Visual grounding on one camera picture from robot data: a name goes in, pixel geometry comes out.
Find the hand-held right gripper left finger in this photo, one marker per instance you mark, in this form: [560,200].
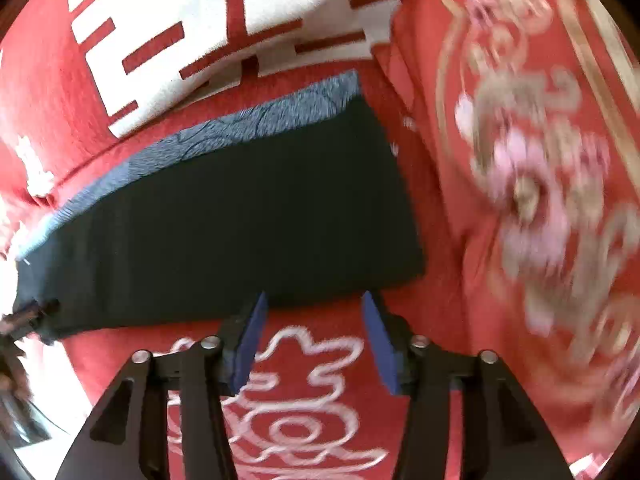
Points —
[250,340]

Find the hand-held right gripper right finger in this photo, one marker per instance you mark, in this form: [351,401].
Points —
[381,345]

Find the black pants with blue waistband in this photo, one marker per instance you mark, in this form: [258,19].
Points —
[240,225]

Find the red embroidered cushion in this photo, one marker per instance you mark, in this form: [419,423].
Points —
[510,170]

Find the red printed sofa cover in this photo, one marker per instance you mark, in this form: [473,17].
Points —
[75,110]

